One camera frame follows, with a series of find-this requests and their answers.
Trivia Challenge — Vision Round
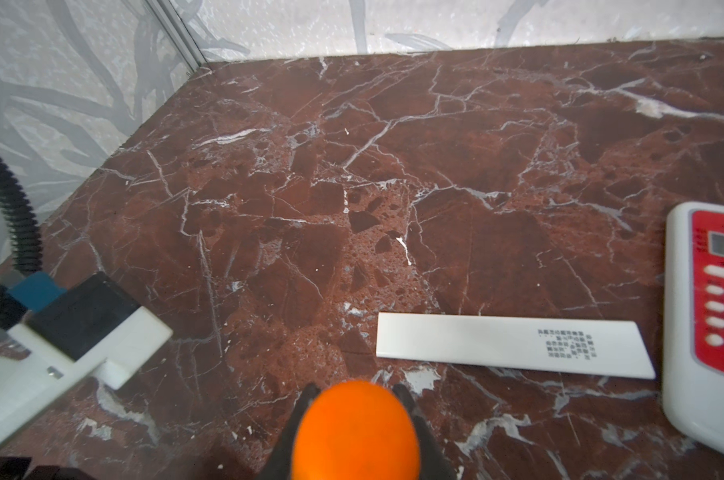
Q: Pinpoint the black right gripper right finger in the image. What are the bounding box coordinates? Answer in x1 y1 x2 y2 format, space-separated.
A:
392 384 457 480

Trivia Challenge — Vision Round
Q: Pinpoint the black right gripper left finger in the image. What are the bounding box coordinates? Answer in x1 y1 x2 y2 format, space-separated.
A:
258 383 321 480

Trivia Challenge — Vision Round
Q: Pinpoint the orange black small tool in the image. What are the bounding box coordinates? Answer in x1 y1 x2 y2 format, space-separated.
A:
291 380 421 479

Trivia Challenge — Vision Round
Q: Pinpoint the white battery cover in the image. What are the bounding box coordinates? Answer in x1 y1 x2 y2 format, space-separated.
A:
376 312 656 380

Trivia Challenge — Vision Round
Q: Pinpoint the red white remote control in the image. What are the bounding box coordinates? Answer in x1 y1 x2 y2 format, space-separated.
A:
661 201 724 454

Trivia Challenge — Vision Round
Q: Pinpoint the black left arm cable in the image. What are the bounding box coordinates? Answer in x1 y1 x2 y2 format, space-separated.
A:
0 134 44 277

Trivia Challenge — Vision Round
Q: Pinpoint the aluminium cage frame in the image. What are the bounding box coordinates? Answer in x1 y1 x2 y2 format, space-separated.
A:
144 0 207 72

